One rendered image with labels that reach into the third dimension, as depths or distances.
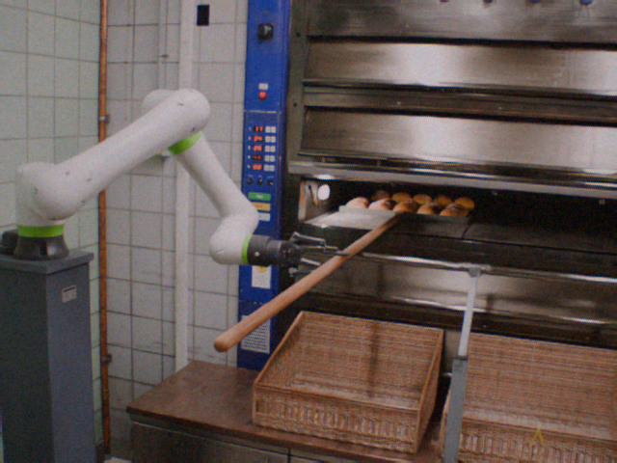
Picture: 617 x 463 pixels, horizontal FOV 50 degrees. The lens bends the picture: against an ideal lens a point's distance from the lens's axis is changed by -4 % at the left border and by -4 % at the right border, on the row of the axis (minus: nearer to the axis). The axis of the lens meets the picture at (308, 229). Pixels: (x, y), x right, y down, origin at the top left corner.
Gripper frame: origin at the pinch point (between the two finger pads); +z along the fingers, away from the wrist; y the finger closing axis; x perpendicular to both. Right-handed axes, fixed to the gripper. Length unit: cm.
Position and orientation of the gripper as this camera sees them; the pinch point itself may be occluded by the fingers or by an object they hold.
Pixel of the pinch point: (336, 259)
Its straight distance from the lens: 197.0
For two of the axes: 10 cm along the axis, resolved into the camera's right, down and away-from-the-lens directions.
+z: 9.5, 0.9, -3.0
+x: -3.1, 1.5, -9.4
